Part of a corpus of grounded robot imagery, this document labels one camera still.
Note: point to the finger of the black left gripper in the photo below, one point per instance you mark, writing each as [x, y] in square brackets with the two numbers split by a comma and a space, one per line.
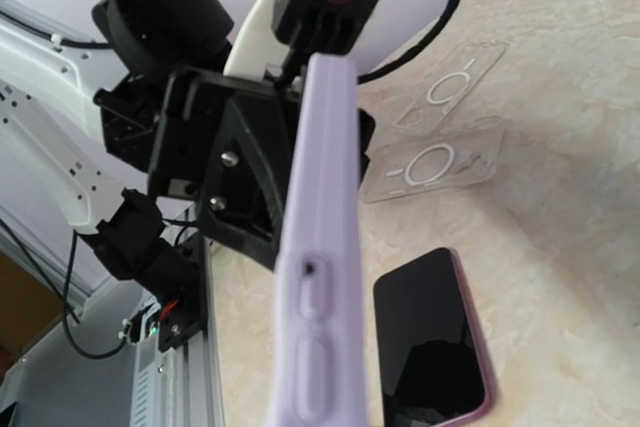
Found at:
[367, 126]
[245, 188]

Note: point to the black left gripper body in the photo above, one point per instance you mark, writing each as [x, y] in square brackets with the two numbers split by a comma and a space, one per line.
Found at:
[190, 118]

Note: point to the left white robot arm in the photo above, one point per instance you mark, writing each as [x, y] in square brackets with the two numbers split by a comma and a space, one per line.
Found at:
[82, 115]

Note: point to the clear case with heart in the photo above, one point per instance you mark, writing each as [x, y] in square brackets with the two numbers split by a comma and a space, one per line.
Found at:
[454, 158]

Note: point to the clear magsafe phone case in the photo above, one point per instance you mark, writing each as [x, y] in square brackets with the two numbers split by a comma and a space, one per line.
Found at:
[438, 96]

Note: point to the dark red phone right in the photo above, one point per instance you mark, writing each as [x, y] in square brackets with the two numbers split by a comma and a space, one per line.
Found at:
[435, 369]

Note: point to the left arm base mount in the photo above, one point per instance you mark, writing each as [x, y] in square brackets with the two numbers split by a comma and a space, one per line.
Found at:
[175, 307]

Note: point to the aluminium front rail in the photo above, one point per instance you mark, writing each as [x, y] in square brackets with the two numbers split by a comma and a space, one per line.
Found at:
[176, 380]

